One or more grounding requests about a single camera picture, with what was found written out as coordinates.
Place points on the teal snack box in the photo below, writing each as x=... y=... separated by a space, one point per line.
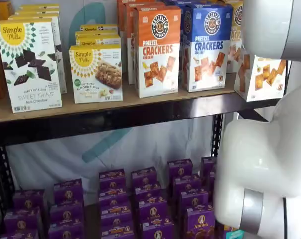
x=234 y=234

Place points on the black metal wooden shelf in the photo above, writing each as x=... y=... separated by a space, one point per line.
x=53 y=161

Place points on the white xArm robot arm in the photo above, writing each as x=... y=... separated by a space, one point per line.
x=265 y=149

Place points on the black metal shelving frame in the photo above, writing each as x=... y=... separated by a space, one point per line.
x=140 y=114

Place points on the purple Annie's snack box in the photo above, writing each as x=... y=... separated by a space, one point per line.
x=181 y=170
x=158 y=232
x=195 y=201
x=207 y=164
x=153 y=211
x=112 y=183
x=148 y=195
x=28 y=199
x=65 y=232
x=67 y=214
x=22 y=220
x=144 y=179
x=68 y=191
x=18 y=234
x=200 y=225
x=118 y=235
x=187 y=185
x=211 y=178
x=116 y=221
x=113 y=203

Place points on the orange cheddar pretzel crackers box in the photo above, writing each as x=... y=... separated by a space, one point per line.
x=160 y=74
x=129 y=25
x=119 y=17

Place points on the Simple Mills almond bar box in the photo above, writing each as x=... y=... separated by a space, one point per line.
x=105 y=27
x=95 y=74
x=103 y=41
x=100 y=34

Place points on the particle board shelf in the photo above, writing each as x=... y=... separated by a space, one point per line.
x=103 y=107

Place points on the blue pretzel crackers box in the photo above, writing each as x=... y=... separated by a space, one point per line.
x=207 y=74
x=180 y=3

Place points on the yellow pretzel crackers box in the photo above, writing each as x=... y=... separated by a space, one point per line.
x=262 y=82
x=235 y=30

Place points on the Simple Mills sweet thins box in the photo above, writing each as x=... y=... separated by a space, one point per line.
x=38 y=9
x=38 y=5
x=62 y=74
x=36 y=13
x=28 y=74

